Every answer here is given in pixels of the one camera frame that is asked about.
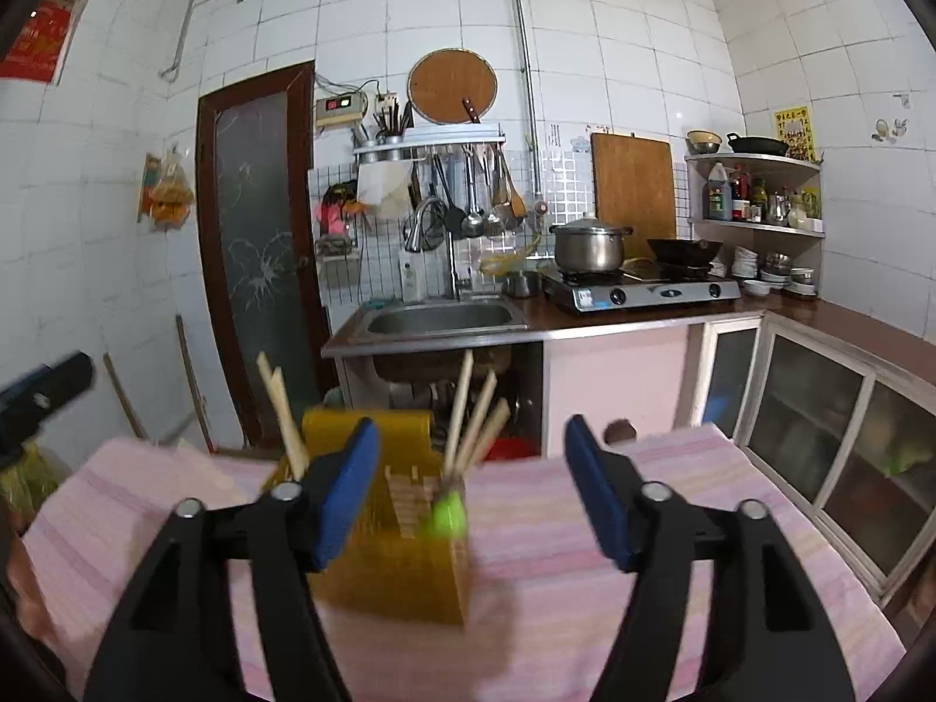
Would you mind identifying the black handled pan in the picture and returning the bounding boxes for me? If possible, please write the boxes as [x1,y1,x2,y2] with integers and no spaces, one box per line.
[724,132,791,158]

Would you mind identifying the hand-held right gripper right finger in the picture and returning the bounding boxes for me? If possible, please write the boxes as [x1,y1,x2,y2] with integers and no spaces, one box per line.
[563,414,856,702]

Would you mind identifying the red wall poster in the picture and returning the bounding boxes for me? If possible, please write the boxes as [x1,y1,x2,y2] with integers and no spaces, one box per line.
[0,0,78,85]

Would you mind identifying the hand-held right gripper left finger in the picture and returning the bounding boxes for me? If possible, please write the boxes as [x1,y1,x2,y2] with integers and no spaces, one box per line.
[84,417,381,702]

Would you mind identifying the white glass door cabinet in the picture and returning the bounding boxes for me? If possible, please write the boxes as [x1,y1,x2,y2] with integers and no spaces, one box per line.
[694,314,936,601]

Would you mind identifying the black wok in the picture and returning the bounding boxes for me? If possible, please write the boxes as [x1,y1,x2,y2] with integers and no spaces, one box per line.
[647,236,725,268]

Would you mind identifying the yellow hose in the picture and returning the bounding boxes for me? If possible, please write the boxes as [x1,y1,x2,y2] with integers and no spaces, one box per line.
[479,238,546,279]

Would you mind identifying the wooden stick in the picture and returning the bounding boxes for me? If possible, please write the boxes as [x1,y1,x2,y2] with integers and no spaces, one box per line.
[102,352,151,441]
[175,314,215,452]

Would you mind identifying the metal utensil cup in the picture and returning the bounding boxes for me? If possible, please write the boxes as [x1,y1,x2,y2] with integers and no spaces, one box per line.
[373,102,412,146]

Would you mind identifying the metal wall pipe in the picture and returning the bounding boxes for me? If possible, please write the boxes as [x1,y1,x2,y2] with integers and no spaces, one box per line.
[159,0,546,198]

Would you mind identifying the hanging plastic bag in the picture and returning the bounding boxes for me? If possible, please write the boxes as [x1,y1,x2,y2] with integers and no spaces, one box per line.
[139,150,197,231]

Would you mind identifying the beige controller box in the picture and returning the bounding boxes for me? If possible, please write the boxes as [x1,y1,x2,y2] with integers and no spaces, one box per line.
[316,94,367,127]

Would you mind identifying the steel faucet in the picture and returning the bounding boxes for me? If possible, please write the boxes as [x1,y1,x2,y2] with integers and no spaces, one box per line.
[404,197,469,301]

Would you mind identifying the white plastic bottle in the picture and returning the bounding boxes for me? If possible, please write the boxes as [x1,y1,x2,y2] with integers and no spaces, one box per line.
[401,252,429,302]

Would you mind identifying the yellow green plastic bag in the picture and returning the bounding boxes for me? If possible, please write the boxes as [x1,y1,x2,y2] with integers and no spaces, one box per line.
[0,446,61,528]

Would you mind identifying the pink striped tablecloth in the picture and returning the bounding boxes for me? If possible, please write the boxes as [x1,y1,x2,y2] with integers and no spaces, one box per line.
[22,424,908,702]

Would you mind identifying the steel gas stove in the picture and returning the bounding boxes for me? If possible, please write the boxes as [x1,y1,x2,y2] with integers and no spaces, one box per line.
[539,267,743,313]

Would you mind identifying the white hanging cloth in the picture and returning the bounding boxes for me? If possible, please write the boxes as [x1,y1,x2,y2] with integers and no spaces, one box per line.
[357,163,412,219]

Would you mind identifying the large dark sauce bottle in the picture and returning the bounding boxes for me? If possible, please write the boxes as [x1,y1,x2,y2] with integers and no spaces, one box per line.
[704,162,734,222]

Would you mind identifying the hanging metal spatula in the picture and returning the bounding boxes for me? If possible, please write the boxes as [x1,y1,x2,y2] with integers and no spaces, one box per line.
[490,146,528,224]

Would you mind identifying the person's left forearm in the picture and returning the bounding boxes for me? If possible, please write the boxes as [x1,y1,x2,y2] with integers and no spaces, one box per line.
[4,519,56,645]

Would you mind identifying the rectangular wooden cutting board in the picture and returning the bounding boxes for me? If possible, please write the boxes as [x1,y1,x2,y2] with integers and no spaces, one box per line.
[591,132,677,259]

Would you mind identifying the steel hanging ladle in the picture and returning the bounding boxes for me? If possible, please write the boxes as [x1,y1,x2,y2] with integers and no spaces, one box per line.
[460,150,487,239]

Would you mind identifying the yellow wall poster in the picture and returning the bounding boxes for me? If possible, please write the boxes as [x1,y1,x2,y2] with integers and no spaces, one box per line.
[773,106,816,162]

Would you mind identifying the green frog handle fork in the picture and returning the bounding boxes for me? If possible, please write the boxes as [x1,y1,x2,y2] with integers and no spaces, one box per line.
[430,491,469,538]

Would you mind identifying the pink rubber gloves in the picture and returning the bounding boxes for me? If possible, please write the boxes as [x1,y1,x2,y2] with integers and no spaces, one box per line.
[314,183,364,239]

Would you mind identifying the wooden chopstick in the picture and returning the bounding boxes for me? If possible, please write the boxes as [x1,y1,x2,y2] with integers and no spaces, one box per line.
[270,367,312,473]
[256,351,307,480]
[464,398,513,467]
[453,371,498,470]
[442,349,475,470]

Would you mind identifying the steel pot with lid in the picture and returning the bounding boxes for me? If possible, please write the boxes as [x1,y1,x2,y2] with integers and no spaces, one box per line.
[550,212,634,273]

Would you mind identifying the stainless steel sink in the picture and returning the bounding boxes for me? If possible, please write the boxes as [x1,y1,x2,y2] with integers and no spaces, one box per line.
[322,300,529,359]

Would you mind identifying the yellow wooden utensil holder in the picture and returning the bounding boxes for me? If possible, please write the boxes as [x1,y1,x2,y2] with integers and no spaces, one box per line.
[267,409,473,626]

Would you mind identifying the dark wooden frosted glass door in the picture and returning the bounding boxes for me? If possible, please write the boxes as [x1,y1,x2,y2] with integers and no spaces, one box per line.
[196,60,338,447]

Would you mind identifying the metal wall rack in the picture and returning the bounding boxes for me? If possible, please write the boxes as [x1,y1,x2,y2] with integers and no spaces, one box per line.
[353,123,507,163]

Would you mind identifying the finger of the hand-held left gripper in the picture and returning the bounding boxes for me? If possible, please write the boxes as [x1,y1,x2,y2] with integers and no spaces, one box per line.
[0,352,95,425]

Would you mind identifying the row of condiment bottles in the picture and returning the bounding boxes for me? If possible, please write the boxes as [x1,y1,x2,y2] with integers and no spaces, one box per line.
[731,167,821,231]

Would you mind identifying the white corner shelf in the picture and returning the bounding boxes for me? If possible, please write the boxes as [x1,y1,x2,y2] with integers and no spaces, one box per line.
[683,152,826,239]

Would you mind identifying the round wooden cutting board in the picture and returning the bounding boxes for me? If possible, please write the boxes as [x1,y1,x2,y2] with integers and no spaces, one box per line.
[407,49,498,125]

